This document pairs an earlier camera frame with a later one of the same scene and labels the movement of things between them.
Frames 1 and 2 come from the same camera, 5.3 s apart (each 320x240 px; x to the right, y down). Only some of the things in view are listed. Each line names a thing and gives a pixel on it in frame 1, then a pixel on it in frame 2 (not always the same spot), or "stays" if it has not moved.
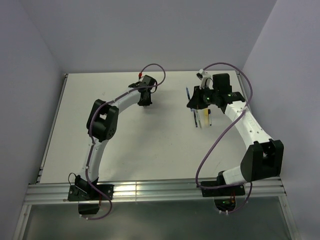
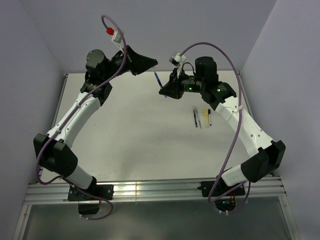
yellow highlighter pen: [206, 117] stays
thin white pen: [209, 112] stays
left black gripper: [146, 103] to [137, 64]
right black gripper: [196, 102] to [172, 88]
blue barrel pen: [188, 93] to [158, 80]
